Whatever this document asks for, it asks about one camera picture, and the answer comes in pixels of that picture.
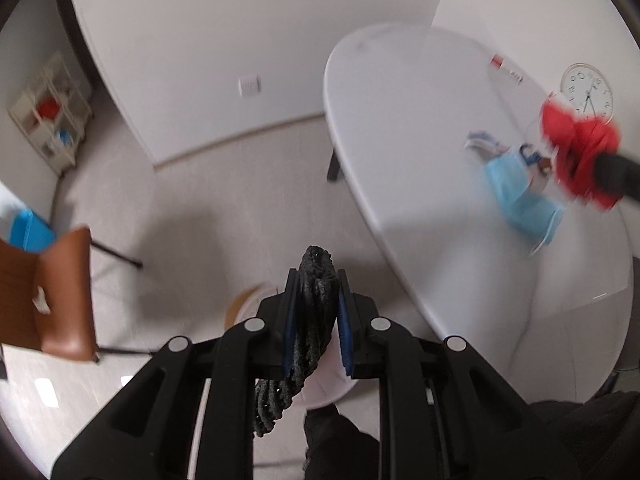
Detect round white wall clock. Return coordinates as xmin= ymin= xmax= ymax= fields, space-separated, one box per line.
xmin=560 ymin=63 xmax=614 ymax=124

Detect red paper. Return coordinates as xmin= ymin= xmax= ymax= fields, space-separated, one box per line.
xmin=540 ymin=98 xmax=622 ymax=210

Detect white crumpled tissue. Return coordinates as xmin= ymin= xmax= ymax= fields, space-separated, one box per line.
xmin=32 ymin=286 xmax=51 ymax=315

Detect white wall socket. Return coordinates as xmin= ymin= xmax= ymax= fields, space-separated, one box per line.
xmin=239 ymin=75 xmax=262 ymax=98

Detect black foam mesh sheet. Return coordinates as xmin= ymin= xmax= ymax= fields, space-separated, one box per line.
xmin=253 ymin=246 xmax=340 ymax=438

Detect printed paper ball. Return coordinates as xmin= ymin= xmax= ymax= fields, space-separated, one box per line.
xmin=518 ymin=143 xmax=552 ymax=177

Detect blue plastic bin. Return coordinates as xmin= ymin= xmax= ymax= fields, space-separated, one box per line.
xmin=9 ymin=209 xmax=56 ymax=254

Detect white pink trash basket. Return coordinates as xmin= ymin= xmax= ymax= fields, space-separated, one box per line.
xmin=224 ymin=283 xmax=356 ymax=410

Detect blue face mask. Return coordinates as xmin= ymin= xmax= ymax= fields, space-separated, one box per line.
xmin=468 ymin=148 xmax=530 ymax=211
xmin=506 ymin=193 xmax=565 ymax=256

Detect brown leather chair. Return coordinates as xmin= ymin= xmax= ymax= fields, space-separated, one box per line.
xmin=1 ymin=226 xmax=153 ymax=362

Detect cream storage cart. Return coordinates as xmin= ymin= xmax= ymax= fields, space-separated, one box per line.
xmin=8 ymin=52 xmax=93 ymax=177

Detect person's black trouser legs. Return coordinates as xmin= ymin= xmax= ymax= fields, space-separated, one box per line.
xmin=304 ymin=404 xmax=380 ymax=480

